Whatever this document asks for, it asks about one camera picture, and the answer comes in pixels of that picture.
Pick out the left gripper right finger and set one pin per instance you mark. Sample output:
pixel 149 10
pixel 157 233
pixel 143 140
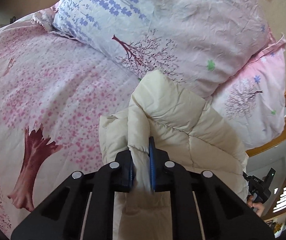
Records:
pixel 202 206

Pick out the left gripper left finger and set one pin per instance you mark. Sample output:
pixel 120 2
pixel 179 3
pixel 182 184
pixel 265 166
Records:
pixel 82 206

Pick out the person right hand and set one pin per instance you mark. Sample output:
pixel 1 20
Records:
pixel 258 207

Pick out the pink floral pillow right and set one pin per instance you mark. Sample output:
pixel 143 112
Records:
pixel 253 100

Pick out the pink floral bed sheet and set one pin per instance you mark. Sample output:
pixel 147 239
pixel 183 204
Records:
pixel 53 91

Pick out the pink floral pillow left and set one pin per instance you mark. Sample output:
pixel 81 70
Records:
pixel 198 43

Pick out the pink floral pillow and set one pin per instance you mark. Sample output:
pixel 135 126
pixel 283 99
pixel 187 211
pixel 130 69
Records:
pixel 253 100
pixel 198 43

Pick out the beige puffer jacket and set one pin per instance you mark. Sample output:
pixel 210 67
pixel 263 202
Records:
pixel 185 126

